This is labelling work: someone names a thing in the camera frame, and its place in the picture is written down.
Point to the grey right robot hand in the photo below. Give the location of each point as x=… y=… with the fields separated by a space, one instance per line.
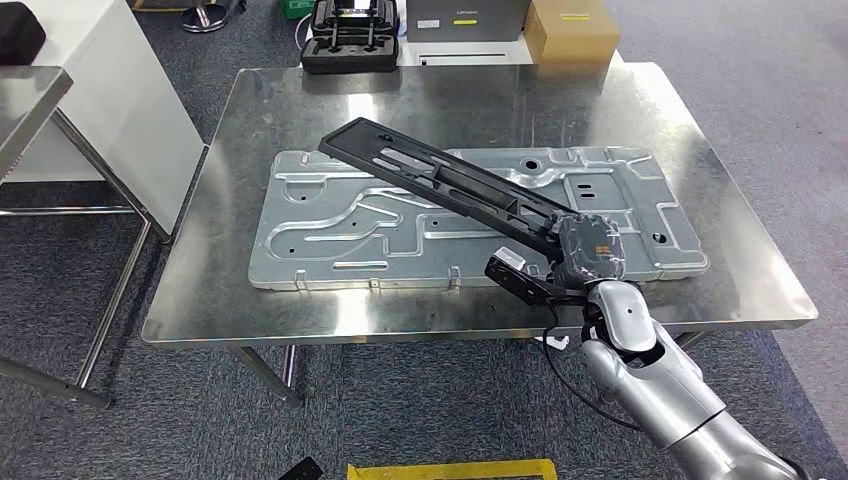
x=593 y=252

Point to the white flat box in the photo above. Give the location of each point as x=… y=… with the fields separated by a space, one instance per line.
x=470 y=53

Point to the steel workbench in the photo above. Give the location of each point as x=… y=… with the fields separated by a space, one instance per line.
x=464 y=99

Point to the steel side table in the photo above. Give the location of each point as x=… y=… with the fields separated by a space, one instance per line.
x=26 y=99

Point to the green plastic crate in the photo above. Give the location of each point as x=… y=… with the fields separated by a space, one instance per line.
x=297 y=8

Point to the chrome stanchion post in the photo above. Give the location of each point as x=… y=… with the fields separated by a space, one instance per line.
x=202 y=16

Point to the grey upright metal panel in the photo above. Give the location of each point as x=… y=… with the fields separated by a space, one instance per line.
x=497 y=23

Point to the black bag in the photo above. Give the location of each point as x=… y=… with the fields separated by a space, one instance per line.
x=20 y=33

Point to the white power strip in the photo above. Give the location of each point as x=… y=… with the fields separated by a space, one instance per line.
x=553 y=342

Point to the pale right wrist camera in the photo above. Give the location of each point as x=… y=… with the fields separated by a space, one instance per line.
x=517 y=278

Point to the brown cardboard box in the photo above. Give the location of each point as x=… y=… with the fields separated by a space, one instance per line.
x=573 y=40

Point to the machined aluminium panel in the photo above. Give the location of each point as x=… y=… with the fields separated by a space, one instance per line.
x=318 y=245

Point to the black plastic licence plate bracket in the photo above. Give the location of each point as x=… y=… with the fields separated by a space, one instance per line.
x=411 y=166

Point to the black foam tool case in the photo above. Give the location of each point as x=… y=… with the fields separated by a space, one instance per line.
x=351 y=60

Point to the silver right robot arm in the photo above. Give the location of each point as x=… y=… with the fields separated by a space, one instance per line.
x=662 y=391

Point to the white cabinet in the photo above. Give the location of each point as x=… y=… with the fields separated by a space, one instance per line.
x=126 y=119

